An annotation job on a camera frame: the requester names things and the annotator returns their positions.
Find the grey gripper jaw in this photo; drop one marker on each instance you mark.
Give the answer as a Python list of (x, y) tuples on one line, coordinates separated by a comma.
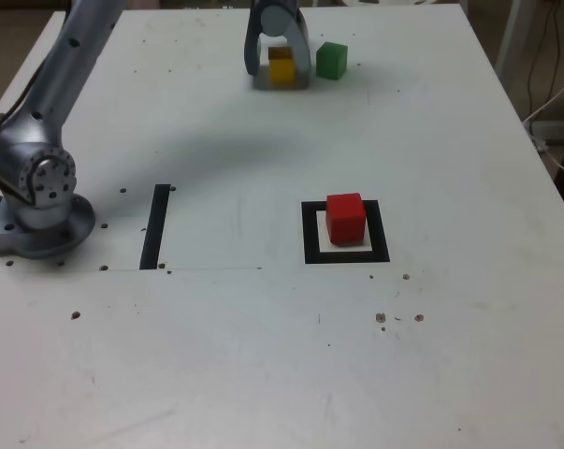
[(251, 47), (274, 18)]

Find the yellow cube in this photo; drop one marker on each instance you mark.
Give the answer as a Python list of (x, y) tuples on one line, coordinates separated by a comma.
[(281, 70)]

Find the green cube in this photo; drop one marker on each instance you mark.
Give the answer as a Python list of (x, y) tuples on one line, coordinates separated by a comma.
[(331, 61)]

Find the red cube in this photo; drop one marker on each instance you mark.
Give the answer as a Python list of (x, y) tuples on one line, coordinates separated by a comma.
[(346, 220)]

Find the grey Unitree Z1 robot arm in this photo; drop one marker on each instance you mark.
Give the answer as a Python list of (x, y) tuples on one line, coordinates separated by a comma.
[(62, 70)]

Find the black tape square outline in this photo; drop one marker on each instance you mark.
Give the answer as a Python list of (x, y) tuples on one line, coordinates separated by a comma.
[(309, 243)]

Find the black tape strip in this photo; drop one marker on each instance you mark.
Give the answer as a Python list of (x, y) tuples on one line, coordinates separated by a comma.
[(153, 234)]

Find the white metal frame leg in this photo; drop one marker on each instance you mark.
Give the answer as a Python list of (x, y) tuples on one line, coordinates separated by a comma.
[(508, 37)]

